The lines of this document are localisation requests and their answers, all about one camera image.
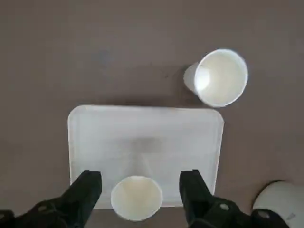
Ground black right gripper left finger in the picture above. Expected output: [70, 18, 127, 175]
[0, 169, 103, 228]

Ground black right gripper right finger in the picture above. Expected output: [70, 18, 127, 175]
[179, 169, 290, 228]

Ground white disposable paper cup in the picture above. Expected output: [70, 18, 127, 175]
[183, 48, 249, 108]
[110, 175, 163, 221]

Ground white rectangular mat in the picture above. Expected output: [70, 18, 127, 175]
[67, 104, 225, 210]

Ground white lidded bin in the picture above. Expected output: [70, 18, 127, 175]
[251, 180, 304, 228]

